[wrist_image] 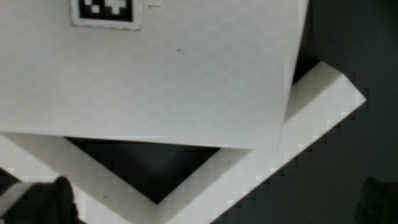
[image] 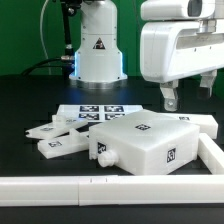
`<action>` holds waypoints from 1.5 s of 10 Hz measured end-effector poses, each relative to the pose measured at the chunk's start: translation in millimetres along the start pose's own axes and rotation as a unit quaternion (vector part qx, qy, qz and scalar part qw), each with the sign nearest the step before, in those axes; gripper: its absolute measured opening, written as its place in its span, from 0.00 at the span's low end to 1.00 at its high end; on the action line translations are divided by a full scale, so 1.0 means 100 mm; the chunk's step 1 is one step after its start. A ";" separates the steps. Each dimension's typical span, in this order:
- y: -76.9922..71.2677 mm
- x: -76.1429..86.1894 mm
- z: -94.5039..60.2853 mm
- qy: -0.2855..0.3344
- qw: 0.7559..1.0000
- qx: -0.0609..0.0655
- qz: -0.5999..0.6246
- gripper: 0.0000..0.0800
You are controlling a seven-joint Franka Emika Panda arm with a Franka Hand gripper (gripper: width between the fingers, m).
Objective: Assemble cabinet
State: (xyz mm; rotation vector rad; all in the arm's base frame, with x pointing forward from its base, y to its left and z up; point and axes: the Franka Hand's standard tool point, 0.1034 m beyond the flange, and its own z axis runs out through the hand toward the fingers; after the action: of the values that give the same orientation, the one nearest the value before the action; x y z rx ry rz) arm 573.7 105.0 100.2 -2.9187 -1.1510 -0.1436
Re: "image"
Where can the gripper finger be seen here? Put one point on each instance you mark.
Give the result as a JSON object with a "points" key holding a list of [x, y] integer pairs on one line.
{"points": [[169, 92], [206, 84]]}

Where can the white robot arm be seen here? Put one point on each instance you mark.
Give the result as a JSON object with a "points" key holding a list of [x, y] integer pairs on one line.
{"points": [[98, 62]]}

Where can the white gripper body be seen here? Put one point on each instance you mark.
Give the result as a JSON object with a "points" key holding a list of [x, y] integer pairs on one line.
{"points": [[175, 50]]}

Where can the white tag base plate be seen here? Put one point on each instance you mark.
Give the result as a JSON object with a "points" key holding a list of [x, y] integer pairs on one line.
{"points": [[97, 113]]}

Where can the white cabinet door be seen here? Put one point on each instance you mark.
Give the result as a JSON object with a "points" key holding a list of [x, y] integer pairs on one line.
{"points": [[64, 145], [59, 126]]}

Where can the white cabinet body box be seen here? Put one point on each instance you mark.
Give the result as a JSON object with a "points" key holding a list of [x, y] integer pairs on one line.
{"points": [[144, 143]]}

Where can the white right fence rail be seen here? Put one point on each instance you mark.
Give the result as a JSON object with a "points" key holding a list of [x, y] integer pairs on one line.
{"points": [[211, 154]]}

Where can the white front fence rail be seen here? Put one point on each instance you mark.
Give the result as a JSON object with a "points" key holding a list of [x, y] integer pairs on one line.
{"points": [[111, 190]]}

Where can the white fence rail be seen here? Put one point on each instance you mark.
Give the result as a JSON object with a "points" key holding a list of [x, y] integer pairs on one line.
{"points": [[211, 154], [111, 190]]}

